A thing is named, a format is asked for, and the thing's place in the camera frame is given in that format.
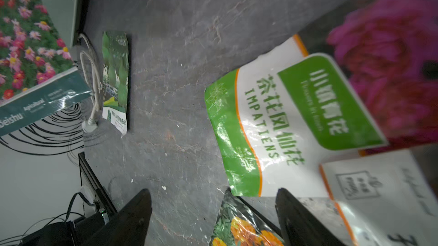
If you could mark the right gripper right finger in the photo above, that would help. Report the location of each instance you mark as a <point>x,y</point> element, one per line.
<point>299,227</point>

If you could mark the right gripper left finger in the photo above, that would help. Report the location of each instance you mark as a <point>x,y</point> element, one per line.
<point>129,226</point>

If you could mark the large marigold seed packet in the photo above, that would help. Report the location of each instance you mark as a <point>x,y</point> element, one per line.
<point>239,224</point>

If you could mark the small marigold seed packet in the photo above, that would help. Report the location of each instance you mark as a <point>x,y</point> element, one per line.
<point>384,199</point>

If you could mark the green vegetable seed packet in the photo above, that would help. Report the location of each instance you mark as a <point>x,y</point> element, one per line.
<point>116,71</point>

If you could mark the mixed flowers seed packet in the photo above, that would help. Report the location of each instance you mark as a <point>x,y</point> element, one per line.
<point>38,75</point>

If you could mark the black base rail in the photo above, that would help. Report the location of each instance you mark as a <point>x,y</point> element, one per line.
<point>99,191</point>

